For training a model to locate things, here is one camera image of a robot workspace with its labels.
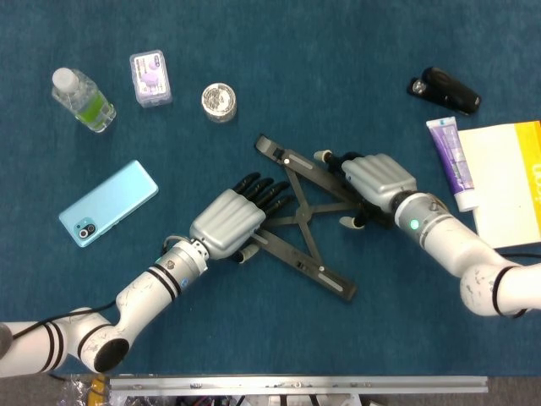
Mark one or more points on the crumpled clear plastic bag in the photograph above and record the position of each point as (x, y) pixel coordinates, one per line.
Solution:
(74, 391)

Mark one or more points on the black stapler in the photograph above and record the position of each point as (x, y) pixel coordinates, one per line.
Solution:
(452, 93)

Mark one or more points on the aluminium frame rail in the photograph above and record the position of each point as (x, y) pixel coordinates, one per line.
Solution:
(296, 384)

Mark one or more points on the purple white tube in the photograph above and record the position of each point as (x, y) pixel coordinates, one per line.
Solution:
(452, 160)

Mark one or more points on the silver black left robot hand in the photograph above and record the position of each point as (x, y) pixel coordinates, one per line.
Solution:
(224, 224)

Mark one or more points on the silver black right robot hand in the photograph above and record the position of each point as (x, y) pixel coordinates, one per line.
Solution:
(376, 177)

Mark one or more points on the turquoise smartphone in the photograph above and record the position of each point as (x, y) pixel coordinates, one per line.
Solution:
(110, 203)

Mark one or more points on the clear bottle green label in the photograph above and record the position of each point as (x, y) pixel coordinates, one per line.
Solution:
(84, 101)

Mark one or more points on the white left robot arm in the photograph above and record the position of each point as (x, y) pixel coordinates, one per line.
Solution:
(139, 292)

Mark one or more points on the clear box purple print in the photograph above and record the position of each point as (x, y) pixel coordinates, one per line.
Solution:
(150, 78)

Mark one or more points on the small yellow object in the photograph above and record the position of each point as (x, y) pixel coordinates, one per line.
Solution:
(98, 387)

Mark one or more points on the black folding stand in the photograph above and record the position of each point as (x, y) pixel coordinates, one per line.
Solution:
(304, 211)

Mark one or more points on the round clear paperclip container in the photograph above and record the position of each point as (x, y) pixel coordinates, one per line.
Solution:
(219, 101)

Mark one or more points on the white yellow booklet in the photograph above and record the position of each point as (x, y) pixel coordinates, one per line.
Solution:
(498, 182)

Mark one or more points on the teal table cloth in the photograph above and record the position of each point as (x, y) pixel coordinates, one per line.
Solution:
(253, 338)

